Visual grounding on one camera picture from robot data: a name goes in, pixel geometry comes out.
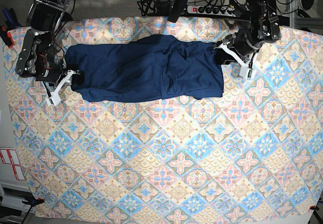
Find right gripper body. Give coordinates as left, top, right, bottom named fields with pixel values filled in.
left=35, top=62, right=71, bottom=86

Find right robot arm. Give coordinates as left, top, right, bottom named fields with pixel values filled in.
left=15, top=0, right=80, bottom=106

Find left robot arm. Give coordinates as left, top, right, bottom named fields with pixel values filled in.
left=213, top=0, right=281, bottom=79

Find white power strip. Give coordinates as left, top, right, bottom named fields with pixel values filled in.
left=186, top=5, right=236, bottom=17

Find red white labels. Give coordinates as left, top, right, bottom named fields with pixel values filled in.
left=1, top=148, right=25, bottom=181

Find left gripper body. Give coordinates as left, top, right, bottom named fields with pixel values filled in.
left=227, top=29, right=262, bottom=57

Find black strap under mount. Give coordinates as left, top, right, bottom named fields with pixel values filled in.
left=167, top=0, right=188, bottom=23

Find red black clamp top-left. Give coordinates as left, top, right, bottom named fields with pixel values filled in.
left=1, top=26, right=14, bottom=48

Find blue clamp bottom-left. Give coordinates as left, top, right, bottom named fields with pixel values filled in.
left=22, top=197, right=44, bottom=207

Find patterned tile tablecloth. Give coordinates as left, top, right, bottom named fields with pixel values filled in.
left=4, top=27, right=322, bottom=223

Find blue long-sleeve T-shirt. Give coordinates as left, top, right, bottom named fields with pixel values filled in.
left=65, top=34, right=224, bottom=103

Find red clamp bottom-right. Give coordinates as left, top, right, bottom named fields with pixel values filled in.
left=310, top=206, right=319, bottom=211

